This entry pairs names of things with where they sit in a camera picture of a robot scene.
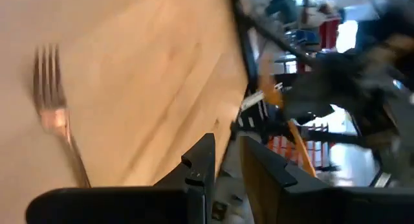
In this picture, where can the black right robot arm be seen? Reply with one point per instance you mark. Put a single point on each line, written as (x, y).
(362, 81)

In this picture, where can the red cart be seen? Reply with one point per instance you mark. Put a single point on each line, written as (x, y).
(328, 33)

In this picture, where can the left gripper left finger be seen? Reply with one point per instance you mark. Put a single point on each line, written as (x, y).
(200, 172)

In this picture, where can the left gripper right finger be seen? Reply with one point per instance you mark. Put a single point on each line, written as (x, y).
(268, 185)

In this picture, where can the rose gold fork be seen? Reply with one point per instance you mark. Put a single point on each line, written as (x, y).
(53, 114)

